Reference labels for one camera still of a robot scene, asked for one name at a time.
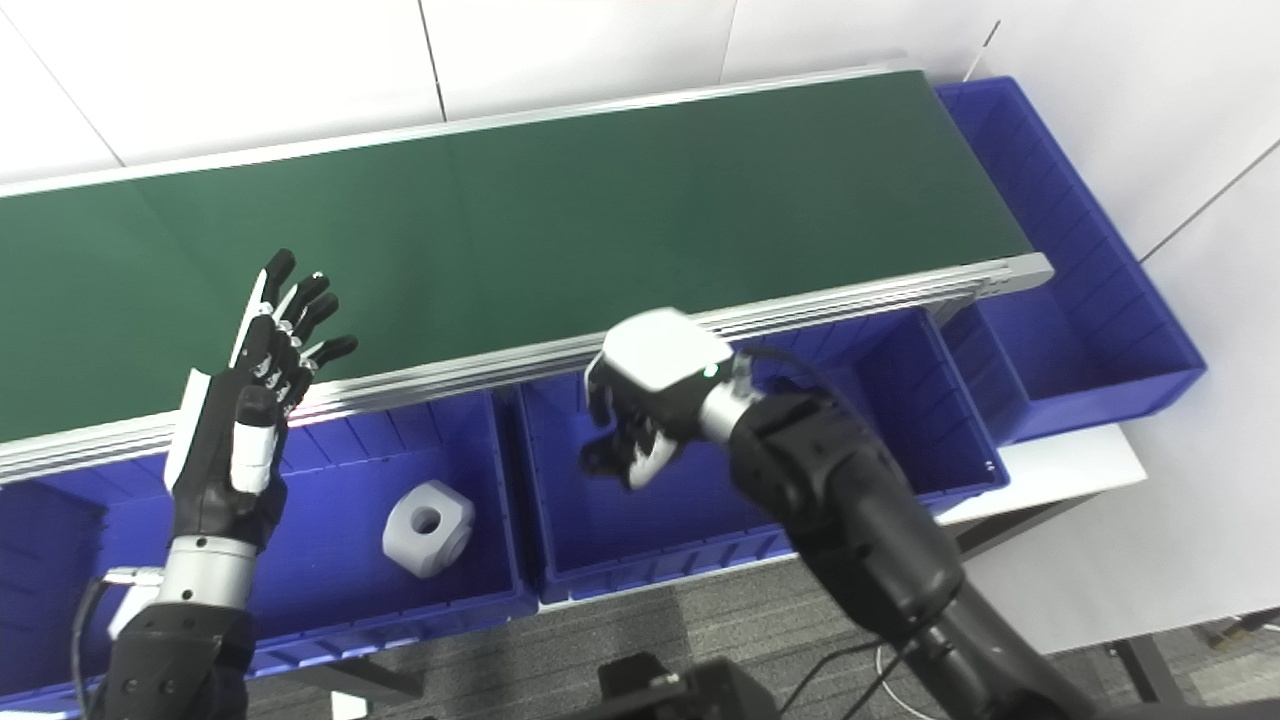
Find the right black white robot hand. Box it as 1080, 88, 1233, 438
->
585, 308, 751, 491

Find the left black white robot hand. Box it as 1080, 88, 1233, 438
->
163, 248, 359, 551

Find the black flange part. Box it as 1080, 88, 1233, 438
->
580, 440, 631, 482

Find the blue plastic bin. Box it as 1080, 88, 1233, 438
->
934, 76, 1209, 447
0, 388, 543, 713
514, 307, 1010, 605

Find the green conveyor belt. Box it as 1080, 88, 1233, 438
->
0, 70, 1035, 443
0, 62, 1057, 488

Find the white cube part with hole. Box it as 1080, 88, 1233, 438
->
382, 479, 476, 580

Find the black robot torso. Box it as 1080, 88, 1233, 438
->
597, 651, 783, 720

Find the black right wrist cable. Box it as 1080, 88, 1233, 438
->
738, 344, 836, 393

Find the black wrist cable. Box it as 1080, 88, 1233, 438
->
68, 574, 117, 720
738, 344, 836, 393

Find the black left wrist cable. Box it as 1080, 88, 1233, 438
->
68, 574, 117, 720

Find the white cable loop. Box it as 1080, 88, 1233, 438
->
873, 640, 939, 720

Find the yellow black floor cable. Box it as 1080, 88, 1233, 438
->
1203, 610, 1280, 653

